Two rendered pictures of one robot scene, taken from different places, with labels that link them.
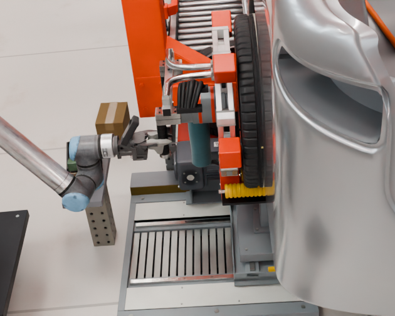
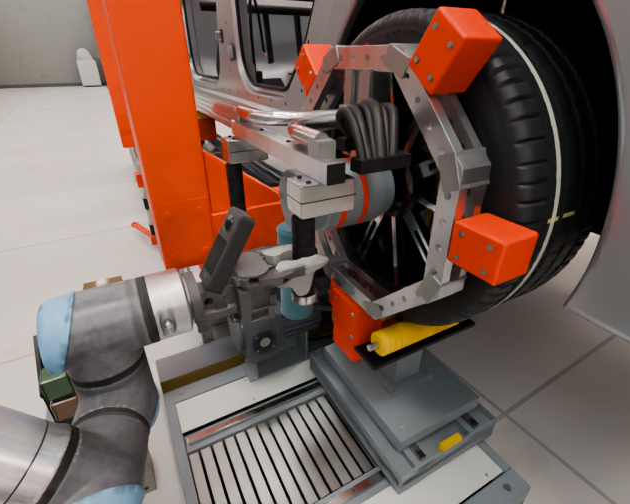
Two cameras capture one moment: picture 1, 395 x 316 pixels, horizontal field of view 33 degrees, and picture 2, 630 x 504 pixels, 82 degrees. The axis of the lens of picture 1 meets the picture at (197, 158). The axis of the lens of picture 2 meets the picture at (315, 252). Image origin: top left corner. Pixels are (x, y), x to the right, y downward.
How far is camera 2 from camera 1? 198 cm
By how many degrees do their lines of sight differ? 28
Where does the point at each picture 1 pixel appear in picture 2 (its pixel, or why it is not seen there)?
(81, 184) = (107, 446)
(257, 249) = (416, 422)
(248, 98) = (528, 106)
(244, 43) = not seen: hidden behind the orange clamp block
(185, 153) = not seen: hidden behind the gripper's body
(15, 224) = not seen: outside the picture
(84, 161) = (103, 365)
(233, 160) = (522, 257)
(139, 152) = (258, 301)
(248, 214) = (361, 370)
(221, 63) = (466, 21)
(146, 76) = (174, 200)
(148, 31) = (172, 118)
